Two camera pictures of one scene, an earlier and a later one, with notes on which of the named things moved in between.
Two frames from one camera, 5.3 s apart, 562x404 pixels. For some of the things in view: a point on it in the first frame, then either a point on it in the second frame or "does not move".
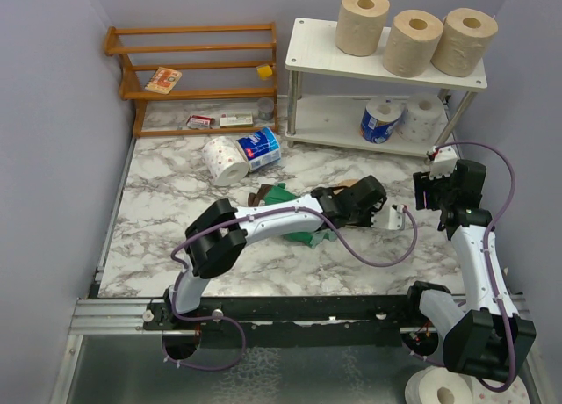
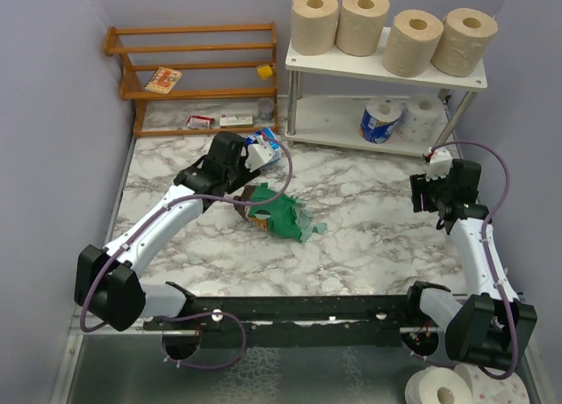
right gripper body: (433, 194) does not move
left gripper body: (363, 219) to (239, 175)
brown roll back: (412, 42) does not move
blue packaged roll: (380, 118) does not move
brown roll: (464, 41) does not move
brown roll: (345, 183) to (314, 17)
